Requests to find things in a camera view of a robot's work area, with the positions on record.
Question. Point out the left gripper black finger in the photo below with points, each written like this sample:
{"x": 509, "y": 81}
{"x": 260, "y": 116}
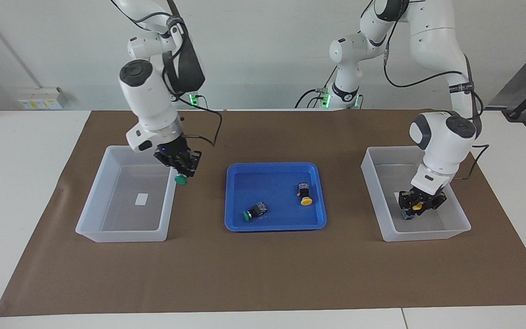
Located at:
{"x": 407, "y": 201}
{"x": 433, "y": 205}

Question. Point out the brown table mat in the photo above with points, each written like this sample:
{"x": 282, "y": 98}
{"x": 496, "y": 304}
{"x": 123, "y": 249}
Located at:
{"x": 263, "y": 274}

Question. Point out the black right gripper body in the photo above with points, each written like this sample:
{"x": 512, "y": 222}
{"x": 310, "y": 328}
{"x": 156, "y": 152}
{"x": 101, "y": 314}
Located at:
{"x": 171, "y": 151}

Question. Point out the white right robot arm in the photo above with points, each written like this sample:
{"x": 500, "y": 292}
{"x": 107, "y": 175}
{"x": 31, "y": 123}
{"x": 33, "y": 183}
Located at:
{"x": 146, "y": 100}

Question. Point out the white box label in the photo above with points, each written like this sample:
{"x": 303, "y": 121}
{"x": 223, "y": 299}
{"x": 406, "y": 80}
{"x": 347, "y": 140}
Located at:
{"x": 141, "y": 198}
{"x": 397, "y": 197}

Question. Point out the blue plastic tray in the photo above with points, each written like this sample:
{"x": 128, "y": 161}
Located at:
{"x": 272, "y": 219}

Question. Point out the translucent white plastic box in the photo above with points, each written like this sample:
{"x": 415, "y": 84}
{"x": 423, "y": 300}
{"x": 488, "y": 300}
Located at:
{"x": 126, "y": 214}
{"x": 445, "y": 224}

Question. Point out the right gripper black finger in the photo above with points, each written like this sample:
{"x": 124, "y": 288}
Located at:
{"x": 193, "y": 165}
{"x": 178, "y": 168}

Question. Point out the yellow push button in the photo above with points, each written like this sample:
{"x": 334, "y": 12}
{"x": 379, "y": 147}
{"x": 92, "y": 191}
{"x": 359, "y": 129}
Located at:
{"x": 305, "y": 199}
{"x": 417, "y": 207}

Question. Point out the green push button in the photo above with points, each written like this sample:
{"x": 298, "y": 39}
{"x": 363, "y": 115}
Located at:
{"x": 256, "y": 211}
{"x": 181, "y": 180}

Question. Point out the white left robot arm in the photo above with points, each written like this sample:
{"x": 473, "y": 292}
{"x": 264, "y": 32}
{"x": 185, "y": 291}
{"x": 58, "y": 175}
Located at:
{"x": 445, "y": 141}

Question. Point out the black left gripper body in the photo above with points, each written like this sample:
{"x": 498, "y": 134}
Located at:
{"x": 425, "y": 196}

